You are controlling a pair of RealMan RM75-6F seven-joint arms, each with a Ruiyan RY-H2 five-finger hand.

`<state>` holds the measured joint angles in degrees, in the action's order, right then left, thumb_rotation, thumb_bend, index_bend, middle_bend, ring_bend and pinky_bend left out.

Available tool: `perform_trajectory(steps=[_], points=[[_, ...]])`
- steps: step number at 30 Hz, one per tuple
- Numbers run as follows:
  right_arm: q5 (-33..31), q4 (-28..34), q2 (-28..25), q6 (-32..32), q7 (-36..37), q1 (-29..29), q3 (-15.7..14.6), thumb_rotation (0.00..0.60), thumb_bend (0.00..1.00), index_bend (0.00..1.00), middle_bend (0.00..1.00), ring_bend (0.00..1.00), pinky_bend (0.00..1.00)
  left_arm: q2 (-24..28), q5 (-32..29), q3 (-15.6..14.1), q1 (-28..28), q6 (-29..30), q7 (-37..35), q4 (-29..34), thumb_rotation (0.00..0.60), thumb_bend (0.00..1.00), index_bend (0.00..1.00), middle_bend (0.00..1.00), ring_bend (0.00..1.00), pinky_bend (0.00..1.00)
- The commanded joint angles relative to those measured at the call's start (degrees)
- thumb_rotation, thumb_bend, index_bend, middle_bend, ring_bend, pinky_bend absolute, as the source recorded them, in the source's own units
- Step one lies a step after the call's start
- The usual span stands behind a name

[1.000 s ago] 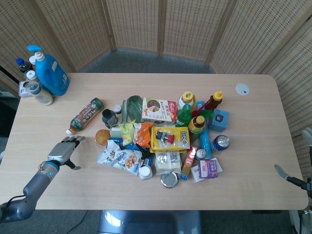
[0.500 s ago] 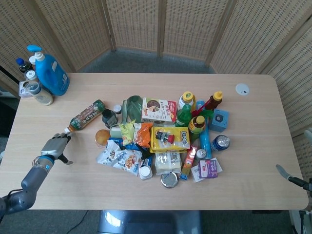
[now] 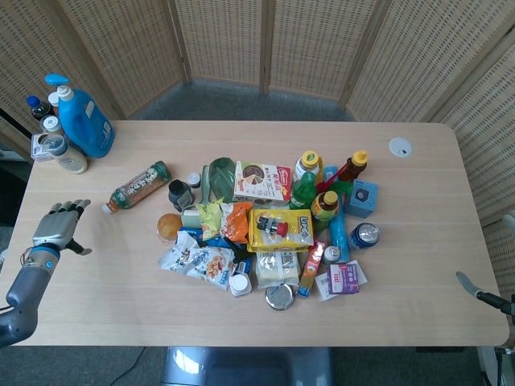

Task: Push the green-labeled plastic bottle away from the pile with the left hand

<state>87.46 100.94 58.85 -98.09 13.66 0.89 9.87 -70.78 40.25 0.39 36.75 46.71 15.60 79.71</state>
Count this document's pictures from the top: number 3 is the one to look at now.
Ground green soda bottle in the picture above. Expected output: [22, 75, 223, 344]
[289, 171, 319, 211]

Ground beige powder packet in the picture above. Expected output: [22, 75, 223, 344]
[254, 250, 301, 290]

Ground clear plastic box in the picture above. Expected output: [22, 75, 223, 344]
[31, 134, 53, 162]

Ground orange snack bag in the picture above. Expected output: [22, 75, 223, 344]
[220, 201, 254, 244]

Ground white cable grommet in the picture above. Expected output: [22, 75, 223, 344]
[389, 137, 414, 159]

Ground yellow green snack bag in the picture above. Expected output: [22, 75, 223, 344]
[195, 197, 225, 242]

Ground white bottle with yellow cap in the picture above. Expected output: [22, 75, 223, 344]
[295, 150, 323, 182]

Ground pale green cup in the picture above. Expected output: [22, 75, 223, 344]
[180, 203, 202, 228]

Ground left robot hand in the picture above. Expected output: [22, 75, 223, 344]
[31, 198, 93, 257]

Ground red plastic utensil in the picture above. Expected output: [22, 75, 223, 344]
[316, 160, 352, 195]

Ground black-capped dark labelled jar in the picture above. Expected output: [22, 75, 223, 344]
[167, 179, 196, 212]

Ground blue flat package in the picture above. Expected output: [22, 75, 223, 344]
[179, 227, 243, 251]

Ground green plastic bag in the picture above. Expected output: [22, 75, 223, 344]
[208, 158, 237, 203]

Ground blue tube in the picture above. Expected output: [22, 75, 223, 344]
[328, 208, 351, 265]

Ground clear jar beige contents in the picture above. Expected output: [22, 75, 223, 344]
[41, 133, 89, 175]

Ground purple white box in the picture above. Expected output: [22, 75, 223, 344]
[326, 263, 361, 296]

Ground light blue cardboard box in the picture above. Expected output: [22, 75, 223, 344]
[344, 179, 381, 219]

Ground jar with blue lid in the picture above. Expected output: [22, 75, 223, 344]
[26, 95, 54, 121]

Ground green plastic toy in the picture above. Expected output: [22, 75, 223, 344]
[332, 180, 356, 203]

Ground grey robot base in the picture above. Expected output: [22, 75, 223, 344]
[160, 346, 336, 386]

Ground clear jar with white lid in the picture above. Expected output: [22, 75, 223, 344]
[39, 115, 64, 137]

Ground iced tea bottle yellow cap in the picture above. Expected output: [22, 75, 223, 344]
[311, 190, 340, 233]

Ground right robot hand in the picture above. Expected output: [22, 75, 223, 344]
[455, 214, 515, 319]

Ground blue drink can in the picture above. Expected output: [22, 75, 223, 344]
[348, 222, 381, 253]

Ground yellow plastic package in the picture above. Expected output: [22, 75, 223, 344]
[246, 207, 315, 253]

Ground red yellow stick box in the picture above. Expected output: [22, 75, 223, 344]
[296, 240, 327, 301]

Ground white cake box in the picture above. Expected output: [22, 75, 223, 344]
[233, 160, 294, 203]

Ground small silver top can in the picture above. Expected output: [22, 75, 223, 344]
[323, 244, 344, 265]

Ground blue pump detergent bottle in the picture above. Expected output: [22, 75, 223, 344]
[43, 73, 117, 159]

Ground white pill bottle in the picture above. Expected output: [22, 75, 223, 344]
[229, 261, 253, 298]

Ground pale green spoon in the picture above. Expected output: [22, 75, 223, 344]
[199, 164, 213, 207]

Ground red emergency stop button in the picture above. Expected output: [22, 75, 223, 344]
[256, 216, 288, 237]

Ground wicker folding screen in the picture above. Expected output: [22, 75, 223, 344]
[0, 0, 515, 226]

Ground brown tea bottle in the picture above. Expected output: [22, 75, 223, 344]
[101, 160, 173, 215]

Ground white snack bag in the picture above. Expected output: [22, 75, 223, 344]
[157, 232, 237, 291]

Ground black floor cable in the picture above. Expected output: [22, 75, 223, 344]
[107, 347, 146, 386]

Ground brown honey bottle yellow cap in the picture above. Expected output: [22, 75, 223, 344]
[337, 150, 369, 183]

